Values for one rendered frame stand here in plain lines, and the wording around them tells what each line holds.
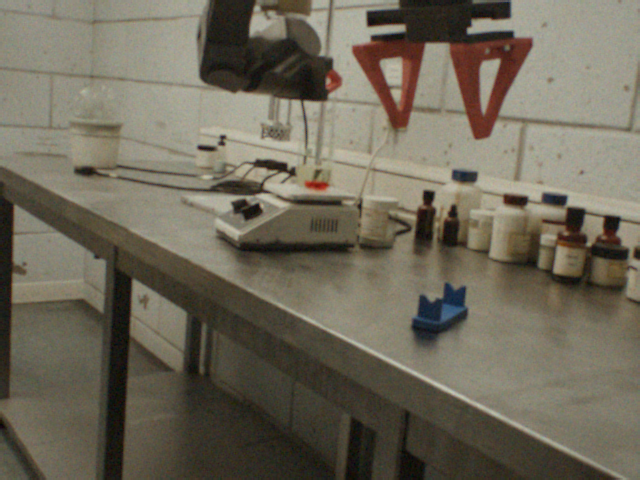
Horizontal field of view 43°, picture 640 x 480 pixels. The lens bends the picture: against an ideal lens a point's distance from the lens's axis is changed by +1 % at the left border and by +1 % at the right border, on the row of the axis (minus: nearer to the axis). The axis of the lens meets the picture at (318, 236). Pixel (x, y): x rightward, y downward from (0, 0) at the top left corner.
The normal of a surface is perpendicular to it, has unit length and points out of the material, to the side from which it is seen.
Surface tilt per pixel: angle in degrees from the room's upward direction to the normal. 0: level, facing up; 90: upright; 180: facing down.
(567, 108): 90
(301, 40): 57
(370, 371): 90
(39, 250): 90
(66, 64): 90
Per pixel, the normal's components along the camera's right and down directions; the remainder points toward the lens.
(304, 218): 0.41, 0.19
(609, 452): 0.09, -0.98
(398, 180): -0.82, 0.03
